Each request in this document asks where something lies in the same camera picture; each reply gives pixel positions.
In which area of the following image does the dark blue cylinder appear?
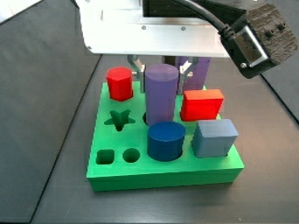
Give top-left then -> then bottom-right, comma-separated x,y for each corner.
146,122 -> 185,162

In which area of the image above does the purple notched rectangular block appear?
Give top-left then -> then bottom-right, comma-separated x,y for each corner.
174,56 -> 210,92

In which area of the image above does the green shape sorter board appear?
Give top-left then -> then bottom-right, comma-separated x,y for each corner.
86,83 -> 244,192

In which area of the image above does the light blue square block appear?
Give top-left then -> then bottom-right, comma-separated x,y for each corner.
190,119 -> 239,158

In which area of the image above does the purple cylinder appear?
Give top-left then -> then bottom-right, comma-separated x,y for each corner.
144,63 -> 178,125

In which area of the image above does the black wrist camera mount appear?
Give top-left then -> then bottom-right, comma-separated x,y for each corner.
220,3 -> 299,79

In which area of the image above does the red rectangular block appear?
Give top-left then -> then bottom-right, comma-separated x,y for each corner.
180,89 -> 224,122

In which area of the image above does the red hexagonal prism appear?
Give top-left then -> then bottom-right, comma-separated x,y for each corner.
106,66 -> 133,102

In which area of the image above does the black cable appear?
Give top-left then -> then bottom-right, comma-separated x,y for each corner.
170,0 -> 231,33

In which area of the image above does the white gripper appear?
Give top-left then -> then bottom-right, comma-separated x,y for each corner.
74,0 -> 228,95

